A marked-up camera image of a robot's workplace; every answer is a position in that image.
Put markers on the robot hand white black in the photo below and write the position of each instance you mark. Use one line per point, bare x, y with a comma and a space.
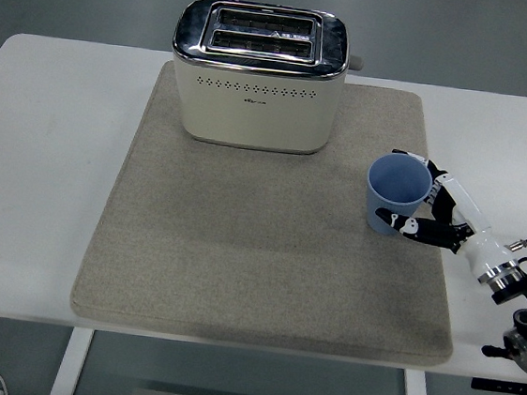
467, 207

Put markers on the blue plastic cup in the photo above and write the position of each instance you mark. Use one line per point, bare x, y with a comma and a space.
397, 183

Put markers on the black table control panel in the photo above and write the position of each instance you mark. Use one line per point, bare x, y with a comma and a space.
507, 387

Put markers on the cream chrome toaster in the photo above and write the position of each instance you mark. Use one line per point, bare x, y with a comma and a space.
253, 116

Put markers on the grey-beige felt mat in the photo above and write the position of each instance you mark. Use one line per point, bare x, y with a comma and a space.
239, 251

